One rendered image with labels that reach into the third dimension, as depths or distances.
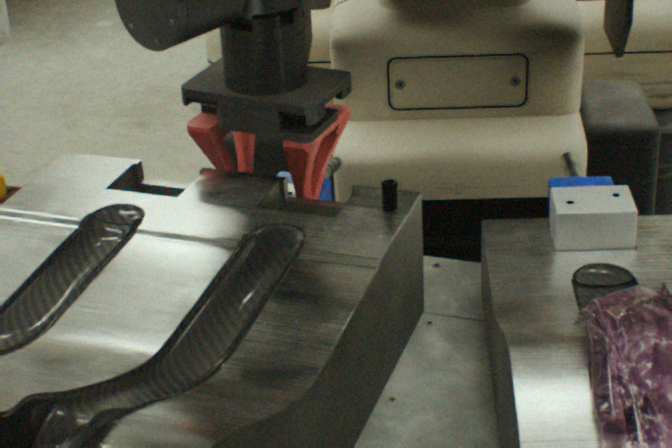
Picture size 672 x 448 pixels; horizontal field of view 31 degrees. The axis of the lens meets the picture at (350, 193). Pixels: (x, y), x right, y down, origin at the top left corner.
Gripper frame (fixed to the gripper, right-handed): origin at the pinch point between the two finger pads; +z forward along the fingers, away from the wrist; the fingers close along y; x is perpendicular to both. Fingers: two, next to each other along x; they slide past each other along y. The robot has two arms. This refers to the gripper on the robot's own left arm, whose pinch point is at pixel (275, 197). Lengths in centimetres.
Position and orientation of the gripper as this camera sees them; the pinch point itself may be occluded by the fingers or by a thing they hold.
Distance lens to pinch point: 86.4
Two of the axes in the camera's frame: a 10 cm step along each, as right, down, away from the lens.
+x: 4.2, -4.4, 8.0
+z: 0.4, 8.8, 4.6
